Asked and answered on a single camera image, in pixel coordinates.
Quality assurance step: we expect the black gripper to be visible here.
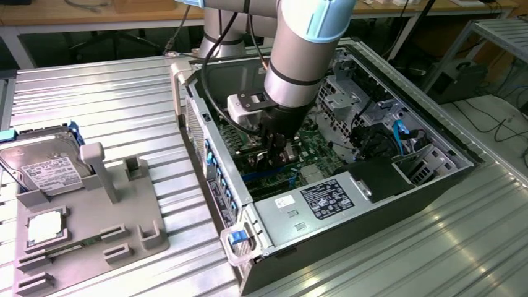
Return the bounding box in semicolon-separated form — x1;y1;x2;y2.
258;104;313;140

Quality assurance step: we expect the green motherboard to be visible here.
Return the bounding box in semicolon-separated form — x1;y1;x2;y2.
213;120;352;202

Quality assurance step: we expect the metal disk bay cage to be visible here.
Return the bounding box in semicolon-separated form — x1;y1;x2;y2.
314;74;372;155

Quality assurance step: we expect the silver chipset heatsink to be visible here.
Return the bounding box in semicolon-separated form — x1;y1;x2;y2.
298;165;326;183

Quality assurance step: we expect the blue expansion slot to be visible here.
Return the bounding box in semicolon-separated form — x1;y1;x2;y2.
241;168;278;184

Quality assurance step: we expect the blue slot retainer strip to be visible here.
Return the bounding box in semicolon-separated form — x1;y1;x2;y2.
204;137;240;217

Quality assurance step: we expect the black expansion slot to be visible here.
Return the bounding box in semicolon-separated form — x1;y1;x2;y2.
248;181;292;199

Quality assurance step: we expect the black plastic fan shroud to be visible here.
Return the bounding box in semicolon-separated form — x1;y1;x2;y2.
332;157;416;204

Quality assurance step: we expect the grey power supply unit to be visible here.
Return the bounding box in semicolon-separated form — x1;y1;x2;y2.
253;178;374;248

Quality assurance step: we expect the wooden desk with white legs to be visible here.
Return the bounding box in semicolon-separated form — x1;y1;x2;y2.
349;0;516;62
0;0;206;69

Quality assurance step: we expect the black equipment box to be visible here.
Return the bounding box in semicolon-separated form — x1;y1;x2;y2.
428;60;488;105

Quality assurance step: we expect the open black PC case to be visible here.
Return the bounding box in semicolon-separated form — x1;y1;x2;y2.
176;37;485;296

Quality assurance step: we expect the black office chair base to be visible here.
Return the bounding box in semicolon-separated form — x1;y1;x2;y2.
68;29;164;61

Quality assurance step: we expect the grey parts rack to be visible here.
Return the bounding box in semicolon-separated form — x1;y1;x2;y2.
14;142;170;296

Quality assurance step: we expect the silver hard disk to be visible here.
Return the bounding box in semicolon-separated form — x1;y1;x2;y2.
0;129;94;197

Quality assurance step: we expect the green RAM stick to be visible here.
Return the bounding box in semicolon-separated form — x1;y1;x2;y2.
24;235;104;257

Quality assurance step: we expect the silver CPU chip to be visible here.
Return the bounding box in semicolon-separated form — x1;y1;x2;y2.
26;212;66;244

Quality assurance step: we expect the blue disk caddy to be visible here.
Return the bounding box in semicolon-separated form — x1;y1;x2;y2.
0;120;85;146

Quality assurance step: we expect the black power wire bundle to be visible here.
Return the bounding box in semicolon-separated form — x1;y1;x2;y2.
349;123;397;159

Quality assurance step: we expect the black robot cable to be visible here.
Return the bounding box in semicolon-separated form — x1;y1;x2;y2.
200;0;269;134

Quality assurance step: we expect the blue flat data wire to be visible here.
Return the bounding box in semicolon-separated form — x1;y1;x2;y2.
393;119;413;155

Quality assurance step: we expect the translucent case latch handle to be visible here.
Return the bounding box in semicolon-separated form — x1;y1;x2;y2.
220;227;258;267

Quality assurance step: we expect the aluminium slat shelf frame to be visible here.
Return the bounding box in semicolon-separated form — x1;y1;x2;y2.
420;18;528;93

